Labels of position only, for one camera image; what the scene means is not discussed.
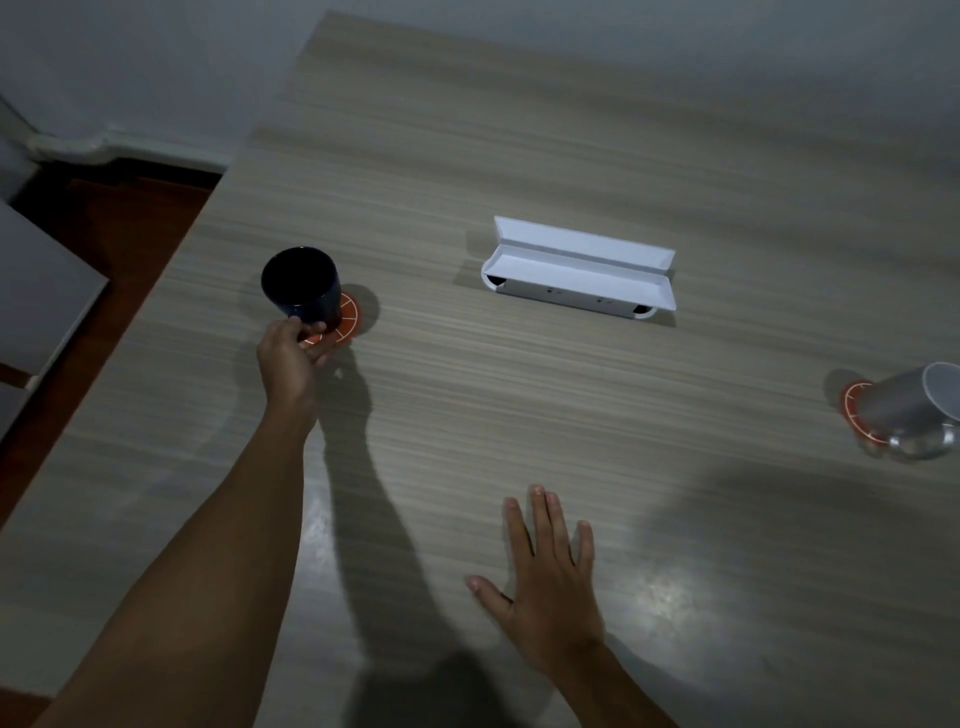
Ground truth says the person's right hand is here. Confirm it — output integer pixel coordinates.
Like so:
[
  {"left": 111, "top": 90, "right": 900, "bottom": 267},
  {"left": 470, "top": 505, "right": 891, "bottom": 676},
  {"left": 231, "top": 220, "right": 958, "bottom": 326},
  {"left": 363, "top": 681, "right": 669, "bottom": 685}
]
[{"left": 465, "top": 483, "right": 608, "bottom": 680}]

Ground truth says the silver metal mug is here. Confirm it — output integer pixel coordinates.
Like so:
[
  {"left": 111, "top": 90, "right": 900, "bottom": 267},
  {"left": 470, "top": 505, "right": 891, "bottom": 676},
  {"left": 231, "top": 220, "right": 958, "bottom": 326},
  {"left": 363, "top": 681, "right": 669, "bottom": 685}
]
[{"left": 854, "top": 361, "right": 960, "bottom": 461}]

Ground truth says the dark blue mug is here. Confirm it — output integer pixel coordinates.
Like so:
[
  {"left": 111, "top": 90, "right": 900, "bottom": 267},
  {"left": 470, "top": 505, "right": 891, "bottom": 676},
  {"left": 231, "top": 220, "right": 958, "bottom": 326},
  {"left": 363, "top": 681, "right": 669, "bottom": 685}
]
[{"left": 260, "top": 246, "right": 345, "bottom": 325}]

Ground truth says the person's right forearm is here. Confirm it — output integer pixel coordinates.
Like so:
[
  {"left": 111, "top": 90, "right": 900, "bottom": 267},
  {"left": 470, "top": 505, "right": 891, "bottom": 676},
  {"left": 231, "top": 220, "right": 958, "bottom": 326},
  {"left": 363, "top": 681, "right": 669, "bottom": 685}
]
[{"left": 549, "top": 639, "right": 680, "bottom": 728}]

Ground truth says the red round coaster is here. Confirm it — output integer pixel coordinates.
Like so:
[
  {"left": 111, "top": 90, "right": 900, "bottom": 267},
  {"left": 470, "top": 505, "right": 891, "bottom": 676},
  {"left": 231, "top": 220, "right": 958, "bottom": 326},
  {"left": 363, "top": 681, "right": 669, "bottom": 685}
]
[
  {"left": 839, "top": 380, "right": 895, "bottom": 452},
  {"left": 298, "top": 288, "right": 362, "bottom": 348}
]

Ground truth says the person's left forearm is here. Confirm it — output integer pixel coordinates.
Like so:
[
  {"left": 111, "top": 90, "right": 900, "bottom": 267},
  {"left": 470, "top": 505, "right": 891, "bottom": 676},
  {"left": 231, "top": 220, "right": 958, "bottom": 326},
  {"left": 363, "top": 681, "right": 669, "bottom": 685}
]
[{"left": 31, "top": 408, "right": 320, "bottom": 728}]

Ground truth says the open white cardboard box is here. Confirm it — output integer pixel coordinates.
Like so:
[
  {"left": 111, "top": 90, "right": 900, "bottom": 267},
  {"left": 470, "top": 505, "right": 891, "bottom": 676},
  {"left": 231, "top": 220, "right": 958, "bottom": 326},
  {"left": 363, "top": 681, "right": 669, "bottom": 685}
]
[{"left": 480, "top": 215, "right": 678, "bottom": 323}]

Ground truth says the person's left hand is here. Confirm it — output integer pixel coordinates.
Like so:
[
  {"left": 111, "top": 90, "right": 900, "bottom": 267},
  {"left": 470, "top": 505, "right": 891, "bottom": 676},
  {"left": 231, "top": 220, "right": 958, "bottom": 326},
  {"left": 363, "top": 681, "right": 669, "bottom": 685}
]
[{"left": 256, "top": 316, "right": 340, "bottom": 438}]

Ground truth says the white wall pipe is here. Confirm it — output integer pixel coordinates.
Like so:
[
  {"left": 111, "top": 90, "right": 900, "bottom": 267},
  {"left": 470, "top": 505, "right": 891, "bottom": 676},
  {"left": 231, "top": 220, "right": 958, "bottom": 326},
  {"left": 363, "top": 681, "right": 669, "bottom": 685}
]
[{"left": 0, "top": 96, "right": 228, "bottom": 172}]

